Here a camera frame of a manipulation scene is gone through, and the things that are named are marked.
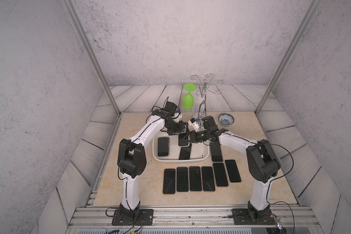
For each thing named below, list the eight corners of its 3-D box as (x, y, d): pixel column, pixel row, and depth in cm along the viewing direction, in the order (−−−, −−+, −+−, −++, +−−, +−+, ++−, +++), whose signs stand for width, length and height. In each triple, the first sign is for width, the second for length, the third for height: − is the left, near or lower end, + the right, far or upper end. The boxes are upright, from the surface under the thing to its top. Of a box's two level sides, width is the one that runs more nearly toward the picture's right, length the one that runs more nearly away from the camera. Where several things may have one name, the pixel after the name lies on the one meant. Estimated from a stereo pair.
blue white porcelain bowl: (218, 126, 114) (220, 122, 110) (216, 117, 120) (218, 113, 116) (233, 126, 114) (235, 122, 110) (230, 117, 120) (232, 113, 116)
